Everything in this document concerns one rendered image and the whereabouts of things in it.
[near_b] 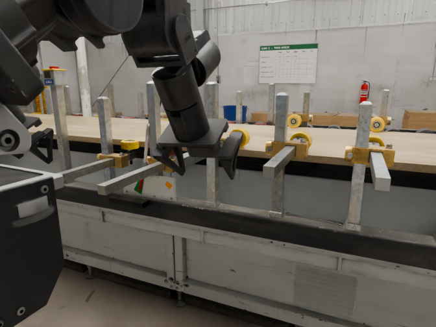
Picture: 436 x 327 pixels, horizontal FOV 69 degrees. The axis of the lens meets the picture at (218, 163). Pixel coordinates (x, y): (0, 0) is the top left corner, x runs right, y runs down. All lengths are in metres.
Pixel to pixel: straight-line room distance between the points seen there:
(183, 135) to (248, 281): 1.22
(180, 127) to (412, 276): 0.95
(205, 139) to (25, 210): 0.25
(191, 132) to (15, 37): 0.28
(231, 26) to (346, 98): 3.41
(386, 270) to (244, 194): 0.60
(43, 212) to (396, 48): 8.07
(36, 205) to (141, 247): 1.45
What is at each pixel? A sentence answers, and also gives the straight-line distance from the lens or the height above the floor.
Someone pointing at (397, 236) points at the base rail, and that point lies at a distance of 1.14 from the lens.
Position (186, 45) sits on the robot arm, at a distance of 0.42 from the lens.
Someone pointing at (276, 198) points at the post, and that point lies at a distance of 1.12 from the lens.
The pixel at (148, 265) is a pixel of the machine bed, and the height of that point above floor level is 0.19.
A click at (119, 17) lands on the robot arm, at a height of 1.21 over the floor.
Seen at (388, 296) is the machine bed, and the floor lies 0.33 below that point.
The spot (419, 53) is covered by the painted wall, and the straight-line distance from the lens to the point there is 8.30.
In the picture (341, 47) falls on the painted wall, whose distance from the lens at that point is 8.24.
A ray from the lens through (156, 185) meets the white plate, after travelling 1.30.
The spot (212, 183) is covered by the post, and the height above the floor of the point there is 0.80.
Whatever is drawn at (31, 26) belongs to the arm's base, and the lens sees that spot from 0.27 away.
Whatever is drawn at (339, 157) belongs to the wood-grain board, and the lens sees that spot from 1.22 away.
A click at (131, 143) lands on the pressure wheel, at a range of 1.46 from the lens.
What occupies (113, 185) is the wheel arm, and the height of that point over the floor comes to 0.85.
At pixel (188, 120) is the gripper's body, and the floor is 1.10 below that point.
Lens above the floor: 1.15
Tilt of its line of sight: 14 degrees down
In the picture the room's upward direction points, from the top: straight up
